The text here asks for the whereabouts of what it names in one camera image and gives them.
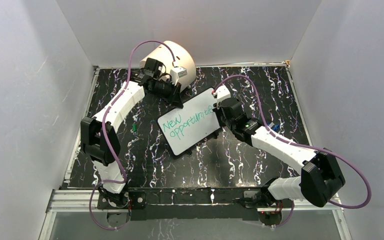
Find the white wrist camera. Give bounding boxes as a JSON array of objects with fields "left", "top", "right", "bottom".
[
  {"left": 169, "top": 60, "right": 188, "bottom": 85},
  {"left": 211, "top": 85, "right": 231, "bottom": 104}
]

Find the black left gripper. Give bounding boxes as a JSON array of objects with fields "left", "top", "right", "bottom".
[{"left": 150, "top": 80, "right": 184, "bottom": 110}]

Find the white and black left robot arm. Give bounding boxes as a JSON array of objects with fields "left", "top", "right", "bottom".
[{"left": 80, "top": 57, "right": 196, "bottom": 208}]

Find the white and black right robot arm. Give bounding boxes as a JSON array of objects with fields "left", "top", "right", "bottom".
[{"left": 213, "top": 97, "right": 346, "bottom": 208}]

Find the cream cylindrical container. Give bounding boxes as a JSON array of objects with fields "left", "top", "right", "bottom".
[{"left": 139, "top": 40, "right": 196, "bottom": 93}]

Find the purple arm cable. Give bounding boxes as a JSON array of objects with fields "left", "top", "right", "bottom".
[
  {"left": 88, "top": 40, "right": 178, "bottom": 231},
  {"left": 213, "top": 74, "right": 372, "bottom": 228}
]

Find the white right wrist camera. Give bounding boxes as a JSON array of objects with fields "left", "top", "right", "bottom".
[{"left": 211, "top": 85, "right": 231, "bottom": 104}]

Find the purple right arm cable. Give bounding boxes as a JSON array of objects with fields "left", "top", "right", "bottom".
[{"left": 213, "top": 74, "right": 372, "bottom": 228}]

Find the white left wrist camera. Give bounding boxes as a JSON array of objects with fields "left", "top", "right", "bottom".
[{"left": 169, "top": 60, "right": 188, "bottom": 85}]

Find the black framed whiteboard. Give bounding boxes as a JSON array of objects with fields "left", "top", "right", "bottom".
[{"left": 157, "top": 87, "right": 220, "bottom": 156}]

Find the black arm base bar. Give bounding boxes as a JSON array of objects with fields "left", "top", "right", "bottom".
[{"left": 97, "top": 187, "right": 284, "bottom": 224}]

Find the blue stapler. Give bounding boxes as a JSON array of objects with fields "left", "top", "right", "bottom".
[{"left": 268, "top": 122, "right": 280, "bottom": 133}]

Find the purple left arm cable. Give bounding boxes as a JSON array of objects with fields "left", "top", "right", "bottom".
[{"left": 88, "top": 40, "right": 178, "bottom": 231}]

